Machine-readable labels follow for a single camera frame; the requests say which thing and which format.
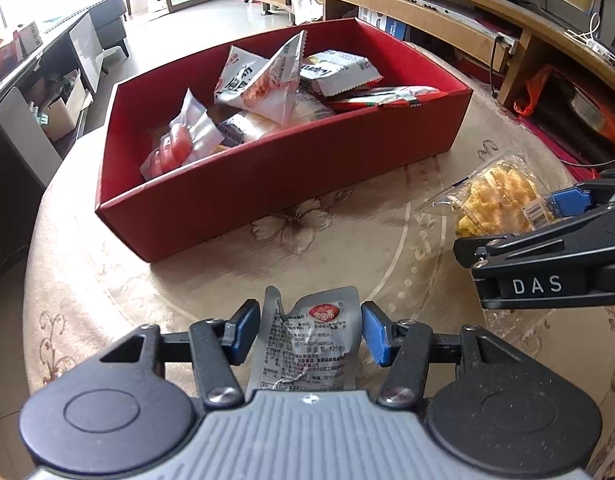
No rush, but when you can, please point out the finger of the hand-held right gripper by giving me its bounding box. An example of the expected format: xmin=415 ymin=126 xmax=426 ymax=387
xmin=452 ymin=200 xmax=615 ymax=268
xmin=548 ymin=166 xmax=615 ymax=222

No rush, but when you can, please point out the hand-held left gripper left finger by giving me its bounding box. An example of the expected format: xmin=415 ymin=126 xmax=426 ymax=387
xmin=98 ymin=299 xmax=261 ymax=408

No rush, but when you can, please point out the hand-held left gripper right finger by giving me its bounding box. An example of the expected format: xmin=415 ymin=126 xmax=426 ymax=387
xmin=361 ymin=301 xmax=523 ymax=408

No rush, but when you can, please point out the silver printed snack packet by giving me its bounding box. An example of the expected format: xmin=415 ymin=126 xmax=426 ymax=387
xmin=246 ymin=286 xmax=363 ymax=393

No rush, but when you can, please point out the clear yellow snack packet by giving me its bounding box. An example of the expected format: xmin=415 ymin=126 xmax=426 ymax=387
xmin=416 ymin=156 xmax=558 ymax=240

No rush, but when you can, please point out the red cardboard box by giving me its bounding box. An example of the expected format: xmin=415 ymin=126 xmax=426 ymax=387
xmin=94 ymin=16 xmax=473 ymax=262

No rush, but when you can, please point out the pink sausage packet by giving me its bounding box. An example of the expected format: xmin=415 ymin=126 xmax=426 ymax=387
xmin=139 ymin=88 xmax=226 ymax=181

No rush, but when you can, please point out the clear bun packet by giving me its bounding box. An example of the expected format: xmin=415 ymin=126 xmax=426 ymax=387
xmin=232 ymin=91 xmax=338 ymax=146

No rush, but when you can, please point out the orange plastic bag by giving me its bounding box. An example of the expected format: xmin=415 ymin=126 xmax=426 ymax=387
xmin=512 ymin=64 xmax=615 ymax=151

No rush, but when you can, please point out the white power strip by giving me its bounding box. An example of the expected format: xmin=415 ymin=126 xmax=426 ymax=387
xmin=585 ymin=35 xmax=615 ymax=68

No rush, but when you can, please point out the red striped snack packet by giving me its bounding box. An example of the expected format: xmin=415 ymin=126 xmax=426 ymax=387
xmin=327 ymin=85 xmax=449 ymax=113

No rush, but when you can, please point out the wooden television cabinet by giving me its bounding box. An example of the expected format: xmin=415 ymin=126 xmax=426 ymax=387
xmin=250 ymin=0 xmax=615 ymax=111

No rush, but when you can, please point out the large white red snack packet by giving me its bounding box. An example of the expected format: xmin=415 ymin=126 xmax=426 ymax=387
xmin=214 ymin=30 xmax=307 ymax=126

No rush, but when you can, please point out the blue white carton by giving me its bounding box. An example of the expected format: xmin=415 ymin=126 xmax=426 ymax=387
xmin=358 ymin=6 xmax=409 ymax=40

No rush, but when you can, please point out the white green snack packet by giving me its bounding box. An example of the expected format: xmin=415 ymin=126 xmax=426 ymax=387
xmin=298 ymin=50 xmax=384 ymax=98

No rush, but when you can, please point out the dark long cabinet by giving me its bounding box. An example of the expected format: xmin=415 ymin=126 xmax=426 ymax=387
xmin=0 ymin=0 xmax=131 ymax=286

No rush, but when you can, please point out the open cardboard box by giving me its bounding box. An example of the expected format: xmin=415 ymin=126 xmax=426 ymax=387
xmin=40 ymin=70 xmax=88 ymax=142

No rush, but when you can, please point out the white shopping bag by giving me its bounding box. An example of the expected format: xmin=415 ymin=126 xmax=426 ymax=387
xmin=291 ymin=0 xmax=324 ymax=26

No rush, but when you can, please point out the dark grey sofa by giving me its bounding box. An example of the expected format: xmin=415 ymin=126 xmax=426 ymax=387
xmin=90 ymin=0 xmax=129 ymax=58

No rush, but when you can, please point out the black cable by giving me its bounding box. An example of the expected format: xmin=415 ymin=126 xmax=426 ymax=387
xmin=489 ymin=34 xmax=504 ymax=98

